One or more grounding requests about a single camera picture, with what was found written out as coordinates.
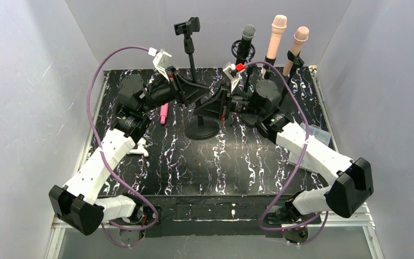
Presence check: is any black round-base microphone stand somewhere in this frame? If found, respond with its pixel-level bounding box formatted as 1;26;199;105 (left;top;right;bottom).
174;17;219;140

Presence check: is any pink microphone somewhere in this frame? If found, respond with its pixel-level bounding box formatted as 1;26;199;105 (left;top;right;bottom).
160;103;169;125

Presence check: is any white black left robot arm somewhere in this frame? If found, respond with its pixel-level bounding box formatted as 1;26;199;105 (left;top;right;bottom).
49;66;209;236

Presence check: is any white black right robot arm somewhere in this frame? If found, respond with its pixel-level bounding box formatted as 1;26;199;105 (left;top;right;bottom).
194;79;374;221

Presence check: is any black round-base stand middle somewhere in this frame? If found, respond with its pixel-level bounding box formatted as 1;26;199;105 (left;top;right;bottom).
243;56;276;128

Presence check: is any black grey-mesh microphone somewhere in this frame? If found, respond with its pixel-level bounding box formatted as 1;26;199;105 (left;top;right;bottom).
235;24;256;65

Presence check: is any black round-base stand right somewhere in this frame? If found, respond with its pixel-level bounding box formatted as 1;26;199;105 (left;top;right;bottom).
276;50;305;106

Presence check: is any beige microphone middle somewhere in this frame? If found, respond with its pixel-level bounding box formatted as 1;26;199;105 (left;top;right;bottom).
265;15;287;65

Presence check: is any beige microphone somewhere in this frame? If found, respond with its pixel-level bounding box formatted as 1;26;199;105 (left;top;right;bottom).
265;15;287;65
283;26;309;77

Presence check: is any beige microphone right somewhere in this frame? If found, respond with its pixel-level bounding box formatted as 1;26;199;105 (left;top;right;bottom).
283;26;309;77

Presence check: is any white plastic faucet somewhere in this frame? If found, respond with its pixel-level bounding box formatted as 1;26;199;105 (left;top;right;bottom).
127;138;149;158

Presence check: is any clear plastic parts box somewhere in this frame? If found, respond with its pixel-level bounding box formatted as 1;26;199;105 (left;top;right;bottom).
288;123;332;173

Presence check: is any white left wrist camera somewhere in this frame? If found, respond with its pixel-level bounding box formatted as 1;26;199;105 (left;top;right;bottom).
148;47;172;80

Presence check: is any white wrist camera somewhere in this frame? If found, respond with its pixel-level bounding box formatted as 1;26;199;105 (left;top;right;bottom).
148;47;172;80
222;62;245;93

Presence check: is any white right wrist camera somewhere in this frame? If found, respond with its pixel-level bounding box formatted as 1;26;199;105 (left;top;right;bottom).
222;62;245;93

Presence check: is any black tripod shock-mount stand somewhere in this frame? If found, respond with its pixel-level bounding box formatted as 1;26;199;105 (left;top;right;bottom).
231;39;256;120

